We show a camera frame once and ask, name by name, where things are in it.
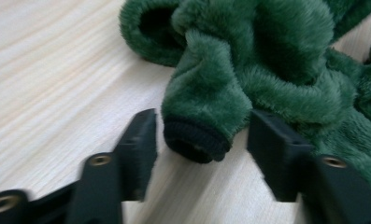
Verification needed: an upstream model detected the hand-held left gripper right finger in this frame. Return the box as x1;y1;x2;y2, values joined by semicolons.
246;108;371;224

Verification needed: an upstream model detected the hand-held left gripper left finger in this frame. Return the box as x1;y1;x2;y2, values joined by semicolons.
64;107;159;224

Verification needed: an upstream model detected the green plush garment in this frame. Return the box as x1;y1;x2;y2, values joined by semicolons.
119;0;371;194

